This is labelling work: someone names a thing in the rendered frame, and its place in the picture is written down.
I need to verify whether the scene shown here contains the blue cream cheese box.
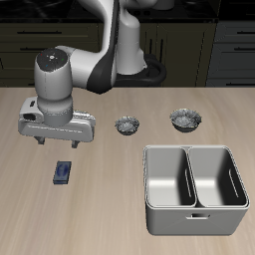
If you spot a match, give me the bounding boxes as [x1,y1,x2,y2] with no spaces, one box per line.
[52,160,73,185]

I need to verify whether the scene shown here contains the larger grey fluted bowl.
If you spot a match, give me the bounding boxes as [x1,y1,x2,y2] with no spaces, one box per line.
[169,108,202,133]

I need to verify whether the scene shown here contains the dark kitchen cupboards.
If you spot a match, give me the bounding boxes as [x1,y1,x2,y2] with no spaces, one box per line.
[0,0,255,89]

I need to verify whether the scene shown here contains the white two-bin basket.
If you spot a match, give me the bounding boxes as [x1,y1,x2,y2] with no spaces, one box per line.
[142,144,251,237]

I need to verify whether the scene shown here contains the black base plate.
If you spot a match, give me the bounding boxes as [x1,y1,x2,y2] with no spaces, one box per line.
[112,54,167,88]

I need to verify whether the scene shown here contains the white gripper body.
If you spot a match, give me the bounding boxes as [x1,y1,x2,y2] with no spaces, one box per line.
[17,110,97,143]

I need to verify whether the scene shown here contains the small grey fluted bowl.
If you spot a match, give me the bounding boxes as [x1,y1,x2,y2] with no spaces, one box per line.
[114,116,140,136]

